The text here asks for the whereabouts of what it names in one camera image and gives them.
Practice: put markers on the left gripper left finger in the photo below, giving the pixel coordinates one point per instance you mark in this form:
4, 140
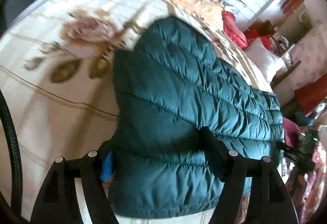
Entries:
57, 200

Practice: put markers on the dark green puffer jacket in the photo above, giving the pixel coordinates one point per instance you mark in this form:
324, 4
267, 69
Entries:
167, 88

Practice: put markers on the maroon velvet blanket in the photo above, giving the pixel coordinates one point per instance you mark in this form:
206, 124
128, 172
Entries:
307, 190

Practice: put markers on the white satin pillow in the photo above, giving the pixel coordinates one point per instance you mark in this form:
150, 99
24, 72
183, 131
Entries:
268, 63

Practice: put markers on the wooden bedside chair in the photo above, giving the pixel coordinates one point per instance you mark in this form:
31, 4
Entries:
277, 44

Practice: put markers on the floral cream bedspread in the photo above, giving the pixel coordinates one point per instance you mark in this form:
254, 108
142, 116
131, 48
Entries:
61, 99

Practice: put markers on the red pillow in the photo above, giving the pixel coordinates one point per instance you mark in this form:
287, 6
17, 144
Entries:
230, 28

